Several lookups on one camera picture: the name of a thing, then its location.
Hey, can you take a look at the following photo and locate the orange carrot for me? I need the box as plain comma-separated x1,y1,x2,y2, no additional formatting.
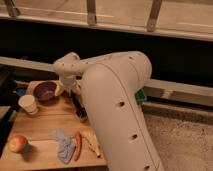
74,132,82,161

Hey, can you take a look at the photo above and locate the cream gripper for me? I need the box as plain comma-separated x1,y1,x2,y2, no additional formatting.
54,76,81,97

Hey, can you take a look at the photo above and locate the purple bowl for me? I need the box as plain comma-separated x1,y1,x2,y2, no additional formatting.
33,81,56,102

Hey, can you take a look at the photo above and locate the grey crumpled cloth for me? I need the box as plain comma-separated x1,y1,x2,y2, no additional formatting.
51,129,76,164

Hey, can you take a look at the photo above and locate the green plastic tray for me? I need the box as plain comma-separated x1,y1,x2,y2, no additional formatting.
135,89,147,104

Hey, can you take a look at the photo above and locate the wooden table board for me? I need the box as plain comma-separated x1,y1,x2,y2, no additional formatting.
0,95,106,171

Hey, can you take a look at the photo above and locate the black dish brush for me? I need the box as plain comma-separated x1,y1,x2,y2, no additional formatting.
71,92,87,122

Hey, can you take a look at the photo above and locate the white paper cup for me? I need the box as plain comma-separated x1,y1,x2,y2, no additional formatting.
18,95,38,115

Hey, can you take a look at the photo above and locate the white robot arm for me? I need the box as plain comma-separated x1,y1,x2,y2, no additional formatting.
53,51,164,171

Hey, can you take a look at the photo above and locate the peeled banana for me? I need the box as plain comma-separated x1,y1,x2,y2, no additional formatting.
82,130,101,157

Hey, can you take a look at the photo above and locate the red bowl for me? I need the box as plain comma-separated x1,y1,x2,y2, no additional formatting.
60,90,72,98

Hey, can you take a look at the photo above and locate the red apple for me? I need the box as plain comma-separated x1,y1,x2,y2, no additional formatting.
8,135,28,153

